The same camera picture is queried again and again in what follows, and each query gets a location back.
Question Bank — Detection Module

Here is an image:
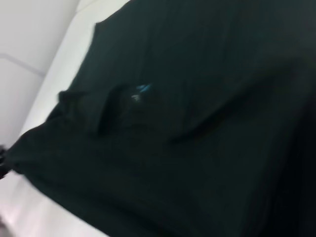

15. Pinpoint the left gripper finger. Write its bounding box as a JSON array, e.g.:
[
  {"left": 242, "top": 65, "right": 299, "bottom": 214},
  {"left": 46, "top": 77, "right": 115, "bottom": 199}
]
[{"left": 0, "top": 145, "right": 10, "bottom": 180}]

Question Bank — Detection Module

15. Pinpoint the black shirt with white print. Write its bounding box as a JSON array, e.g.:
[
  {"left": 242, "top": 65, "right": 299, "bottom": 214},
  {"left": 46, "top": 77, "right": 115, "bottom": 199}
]
[{"left": 4, "top": 0, "right": 316, "bottom": 237}]

